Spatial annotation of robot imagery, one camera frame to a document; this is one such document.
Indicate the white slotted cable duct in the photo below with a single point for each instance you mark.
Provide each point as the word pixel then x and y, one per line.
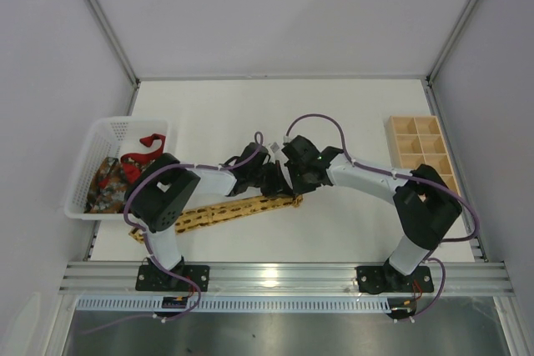
pixel 232 304

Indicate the aluminium mounting rail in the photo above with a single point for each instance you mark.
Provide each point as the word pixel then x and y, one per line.
pixel 289 279

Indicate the white plastic basket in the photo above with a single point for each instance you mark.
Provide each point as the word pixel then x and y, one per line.
pixel 114 154

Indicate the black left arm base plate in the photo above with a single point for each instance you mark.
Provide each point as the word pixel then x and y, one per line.
pixel 152 279

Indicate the yellow beetle print tie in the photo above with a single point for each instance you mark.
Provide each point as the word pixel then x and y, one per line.
pixel 206 216

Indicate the wooden compartment box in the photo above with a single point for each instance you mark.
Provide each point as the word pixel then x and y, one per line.
pixel 416 140

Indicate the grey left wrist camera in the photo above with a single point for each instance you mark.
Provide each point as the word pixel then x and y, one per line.
pixel 275 147

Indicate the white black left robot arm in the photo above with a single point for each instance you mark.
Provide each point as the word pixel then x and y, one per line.
pixel 157 198

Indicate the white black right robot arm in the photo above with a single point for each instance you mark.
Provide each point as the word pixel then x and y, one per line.
pixel 425 206

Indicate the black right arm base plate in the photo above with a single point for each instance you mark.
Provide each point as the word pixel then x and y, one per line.
pixel 376 279

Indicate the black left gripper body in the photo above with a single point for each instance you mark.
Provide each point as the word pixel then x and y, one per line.
pixel 272 178

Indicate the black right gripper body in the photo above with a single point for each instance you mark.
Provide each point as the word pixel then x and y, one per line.
pixel 294 170

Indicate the camouflage pattern tie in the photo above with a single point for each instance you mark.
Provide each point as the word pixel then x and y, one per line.
pixel 109 185

